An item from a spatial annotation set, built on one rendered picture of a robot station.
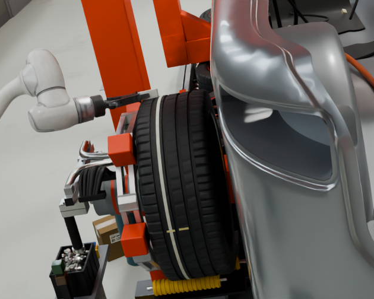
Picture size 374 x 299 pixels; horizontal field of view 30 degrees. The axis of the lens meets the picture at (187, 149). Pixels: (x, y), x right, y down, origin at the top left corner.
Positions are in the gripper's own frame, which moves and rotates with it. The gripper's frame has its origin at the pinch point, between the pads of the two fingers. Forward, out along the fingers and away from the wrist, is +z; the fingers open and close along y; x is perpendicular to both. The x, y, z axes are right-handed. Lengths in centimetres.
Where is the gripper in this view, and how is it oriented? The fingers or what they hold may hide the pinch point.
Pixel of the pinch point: (148, 94)
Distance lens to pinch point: 245.6
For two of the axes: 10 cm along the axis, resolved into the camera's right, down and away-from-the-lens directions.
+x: -1.8, -9.6, -2.0
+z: 9.3, -2.3, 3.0
